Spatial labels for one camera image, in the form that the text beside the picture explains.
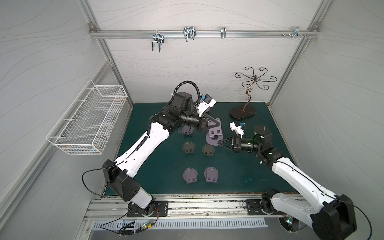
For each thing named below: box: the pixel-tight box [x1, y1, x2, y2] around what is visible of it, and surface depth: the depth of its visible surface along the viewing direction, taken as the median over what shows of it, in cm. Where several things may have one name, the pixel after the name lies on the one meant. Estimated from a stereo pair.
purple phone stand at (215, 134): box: [205, 118, 224, 146], surface depth 66 cm
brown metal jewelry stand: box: [229, 66, 278, 119], surface depth 100 cm
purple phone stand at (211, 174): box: [204, 166, 219, 183], surface depth 86 cm
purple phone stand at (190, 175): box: [183, 167, 198, 184], surface depth 86 cm
